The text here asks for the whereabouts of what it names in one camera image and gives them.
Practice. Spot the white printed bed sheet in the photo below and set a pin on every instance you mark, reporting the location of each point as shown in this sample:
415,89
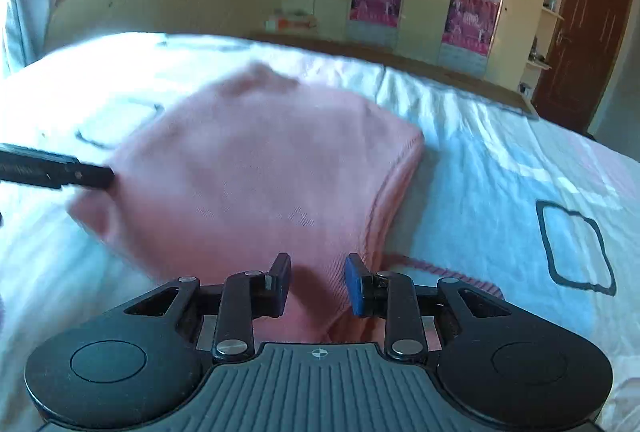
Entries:
490,162

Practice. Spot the pink knit sweater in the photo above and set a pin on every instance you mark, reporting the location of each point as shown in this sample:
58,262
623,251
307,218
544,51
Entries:
250,172

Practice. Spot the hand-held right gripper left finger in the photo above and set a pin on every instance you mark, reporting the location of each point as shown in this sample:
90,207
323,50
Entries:
282,283

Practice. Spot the orange and white box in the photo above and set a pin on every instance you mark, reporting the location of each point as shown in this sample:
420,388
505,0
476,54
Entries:
292,21

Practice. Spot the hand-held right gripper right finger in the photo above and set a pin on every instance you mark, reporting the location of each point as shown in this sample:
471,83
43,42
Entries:
355,287

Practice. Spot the cream corner shelf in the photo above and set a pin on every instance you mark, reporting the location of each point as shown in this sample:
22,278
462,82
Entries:
547,12

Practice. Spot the brown wooden door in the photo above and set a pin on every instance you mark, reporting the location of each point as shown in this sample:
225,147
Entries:
585,37

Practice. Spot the pink wall poster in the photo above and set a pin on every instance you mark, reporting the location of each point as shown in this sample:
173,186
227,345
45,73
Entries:
470,20
376,2

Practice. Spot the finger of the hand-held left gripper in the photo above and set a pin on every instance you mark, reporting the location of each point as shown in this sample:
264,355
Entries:
75,175
30,155

